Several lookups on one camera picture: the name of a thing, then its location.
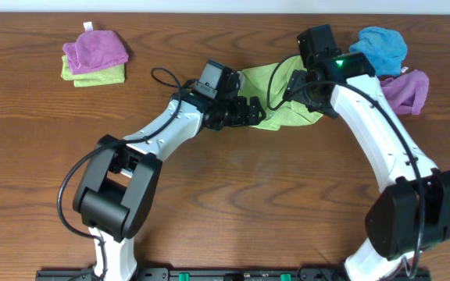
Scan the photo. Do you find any crumpled purple cloth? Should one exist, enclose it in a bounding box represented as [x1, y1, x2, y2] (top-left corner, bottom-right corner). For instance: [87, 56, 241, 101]
[380, 69, 430, 115]

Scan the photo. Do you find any folded green cloth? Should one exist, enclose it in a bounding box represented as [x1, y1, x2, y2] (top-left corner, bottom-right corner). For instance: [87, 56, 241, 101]
[61, 55, 125, 87]

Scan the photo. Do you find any folded purple cloth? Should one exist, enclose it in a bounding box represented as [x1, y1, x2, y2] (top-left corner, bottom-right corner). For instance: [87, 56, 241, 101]
[62, 22, 129, 75]

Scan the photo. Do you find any crumpled blue cloth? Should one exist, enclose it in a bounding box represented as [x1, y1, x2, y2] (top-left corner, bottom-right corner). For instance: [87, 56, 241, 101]
[349, 27, 408, 76]

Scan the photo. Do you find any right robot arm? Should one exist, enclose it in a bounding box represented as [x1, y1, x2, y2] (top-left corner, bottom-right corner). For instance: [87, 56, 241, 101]
[283, 25, 450, 280]

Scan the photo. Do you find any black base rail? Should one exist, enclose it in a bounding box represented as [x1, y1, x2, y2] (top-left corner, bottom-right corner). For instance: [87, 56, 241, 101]
[35, 267, 432, 281]

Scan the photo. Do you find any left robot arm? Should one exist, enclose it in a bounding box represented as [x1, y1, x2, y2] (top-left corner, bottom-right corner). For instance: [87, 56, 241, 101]
[73, 92, 266, 280]

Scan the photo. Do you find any green cloth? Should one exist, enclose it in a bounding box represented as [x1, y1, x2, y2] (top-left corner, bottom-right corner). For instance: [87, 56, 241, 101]
[61, 55, 125, 87]
[238, 55, 323, 131]

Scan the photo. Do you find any left black cable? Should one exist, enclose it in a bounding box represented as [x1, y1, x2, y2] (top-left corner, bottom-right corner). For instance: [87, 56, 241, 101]
[55, 67, 198, 281]

